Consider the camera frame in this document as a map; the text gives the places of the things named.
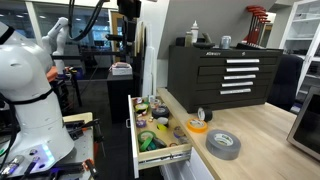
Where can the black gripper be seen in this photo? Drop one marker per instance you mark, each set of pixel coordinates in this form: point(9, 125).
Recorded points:
point(128, 8)

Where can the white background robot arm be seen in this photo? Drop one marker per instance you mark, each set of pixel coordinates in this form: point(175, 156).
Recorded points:
point(58, 33)

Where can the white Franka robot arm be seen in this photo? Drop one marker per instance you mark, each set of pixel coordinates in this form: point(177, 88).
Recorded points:
point(26, 76)

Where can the lime yellow tape roll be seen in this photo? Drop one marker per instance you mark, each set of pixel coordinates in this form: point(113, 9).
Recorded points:
point(141, 107)

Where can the wide black tape roll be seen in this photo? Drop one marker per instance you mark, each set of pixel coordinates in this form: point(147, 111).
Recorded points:
point(160, 115)

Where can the purple tape roll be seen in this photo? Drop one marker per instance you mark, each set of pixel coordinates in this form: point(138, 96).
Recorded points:
point(140, 124)

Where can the yellow black tape roll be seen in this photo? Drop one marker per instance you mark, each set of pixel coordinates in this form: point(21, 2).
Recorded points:
point(161, 127)

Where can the large green tape roll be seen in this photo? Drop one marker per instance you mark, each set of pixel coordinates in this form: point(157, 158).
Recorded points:
point(140, 135)

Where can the blue tape roll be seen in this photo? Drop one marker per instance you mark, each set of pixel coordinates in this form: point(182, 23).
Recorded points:
point(178, 131)

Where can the small black tape roll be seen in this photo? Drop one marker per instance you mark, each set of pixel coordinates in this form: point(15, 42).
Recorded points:
point(208, 115)

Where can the orange tape roll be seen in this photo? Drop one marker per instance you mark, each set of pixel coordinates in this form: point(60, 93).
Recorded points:
point(191, 128)

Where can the dark grey tape roll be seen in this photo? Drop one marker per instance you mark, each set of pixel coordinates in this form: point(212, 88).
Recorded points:
point(160, 143)

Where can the teal tape roll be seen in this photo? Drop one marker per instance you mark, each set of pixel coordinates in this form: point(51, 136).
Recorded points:
point(152, 146)

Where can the wooden drawer white front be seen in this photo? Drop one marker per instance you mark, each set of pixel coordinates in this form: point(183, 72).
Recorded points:
point(134, 150)

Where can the white tissue box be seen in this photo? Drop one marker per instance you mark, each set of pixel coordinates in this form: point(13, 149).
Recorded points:
point(121, 69)

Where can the olive grey bottle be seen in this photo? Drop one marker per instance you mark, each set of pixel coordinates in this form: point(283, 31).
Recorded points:
point(188, 39)

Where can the white leaning board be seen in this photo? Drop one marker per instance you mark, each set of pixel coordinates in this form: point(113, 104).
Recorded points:
point(149, 73)

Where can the white squeeze bottle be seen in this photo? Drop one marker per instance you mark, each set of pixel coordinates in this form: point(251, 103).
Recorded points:
point(194, 33)

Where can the black floor cabinet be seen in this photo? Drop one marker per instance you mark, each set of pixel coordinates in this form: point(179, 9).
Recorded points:
point(118, 96)

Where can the black metal tool chest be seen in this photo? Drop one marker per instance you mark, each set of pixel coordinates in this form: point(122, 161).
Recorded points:
point(186, 83)

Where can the silver metal can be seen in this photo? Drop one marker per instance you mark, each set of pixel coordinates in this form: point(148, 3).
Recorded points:
point(225, 42)

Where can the robot mounting table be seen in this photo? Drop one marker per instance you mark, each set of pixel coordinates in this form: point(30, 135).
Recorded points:
point(80, 150)

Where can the black office chair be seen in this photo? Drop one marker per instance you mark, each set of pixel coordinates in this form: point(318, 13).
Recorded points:
point(286, 83)

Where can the white glass door cabinet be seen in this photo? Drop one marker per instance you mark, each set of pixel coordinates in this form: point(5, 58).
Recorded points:
point(305, 33)

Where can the silver framed appliance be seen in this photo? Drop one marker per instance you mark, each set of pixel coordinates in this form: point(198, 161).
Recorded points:
point(308, 126)

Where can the grey duct tape roll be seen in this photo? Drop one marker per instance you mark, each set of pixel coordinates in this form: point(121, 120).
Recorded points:
point(216, 150)

